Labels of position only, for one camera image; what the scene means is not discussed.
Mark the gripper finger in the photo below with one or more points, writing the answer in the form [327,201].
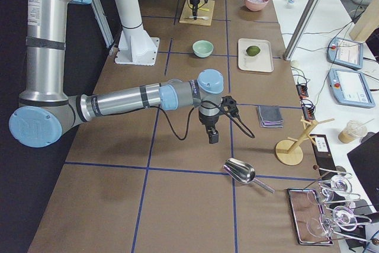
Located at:
[213,135]

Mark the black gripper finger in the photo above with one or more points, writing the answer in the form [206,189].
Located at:
[194,12]

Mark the white plastic spoon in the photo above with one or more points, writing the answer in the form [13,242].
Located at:
[199,17]

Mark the green bowl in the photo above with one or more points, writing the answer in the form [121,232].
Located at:
[202,48]

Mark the bamboo cutting board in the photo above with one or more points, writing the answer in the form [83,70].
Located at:
[204,13]

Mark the grey folded cloth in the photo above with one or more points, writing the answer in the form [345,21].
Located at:
[270,116]

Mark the metal scoop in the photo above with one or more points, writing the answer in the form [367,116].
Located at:
[244,173]

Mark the white rabbit tray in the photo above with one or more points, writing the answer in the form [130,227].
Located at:
[262,62]

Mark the green avocado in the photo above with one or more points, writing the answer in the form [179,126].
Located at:
[253,51]

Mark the white pillar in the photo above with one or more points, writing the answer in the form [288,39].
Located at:
[135,47]

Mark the wooden paper towel stand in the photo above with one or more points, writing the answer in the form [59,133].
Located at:
[288,151]

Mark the black label box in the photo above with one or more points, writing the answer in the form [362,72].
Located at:
[322,152]

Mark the lower teach pendant tablet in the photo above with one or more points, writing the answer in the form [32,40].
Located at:
[350,88]

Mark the teach pendant tablet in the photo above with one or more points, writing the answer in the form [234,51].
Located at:
[350,88]
[345,52]

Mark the iced coffee cup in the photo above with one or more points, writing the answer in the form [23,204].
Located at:
[353,130]

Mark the upper teach pendant tablet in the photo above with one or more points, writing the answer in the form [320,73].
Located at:
[345,52]

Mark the wine glass rack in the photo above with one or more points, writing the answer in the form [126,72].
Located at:
[320,210]

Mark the aluminium frame post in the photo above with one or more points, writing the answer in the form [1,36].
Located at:
[300,28]

